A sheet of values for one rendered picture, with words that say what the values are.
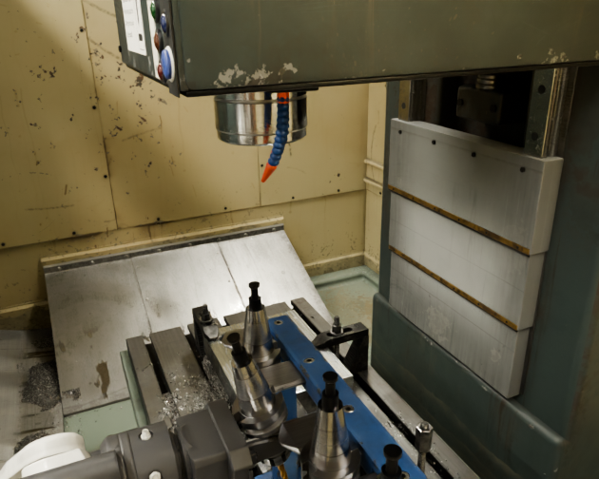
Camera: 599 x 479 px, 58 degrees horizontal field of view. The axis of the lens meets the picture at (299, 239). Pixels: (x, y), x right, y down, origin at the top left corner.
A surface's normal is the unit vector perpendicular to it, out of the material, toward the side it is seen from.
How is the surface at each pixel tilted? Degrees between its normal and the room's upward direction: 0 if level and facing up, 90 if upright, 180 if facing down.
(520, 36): 90
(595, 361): 90
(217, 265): 24
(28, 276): 90
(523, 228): 90
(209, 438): 1
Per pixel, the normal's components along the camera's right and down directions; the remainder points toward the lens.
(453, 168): -0.91, 0.17
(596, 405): 0.41, 0.34
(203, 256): 0.15, -0.70
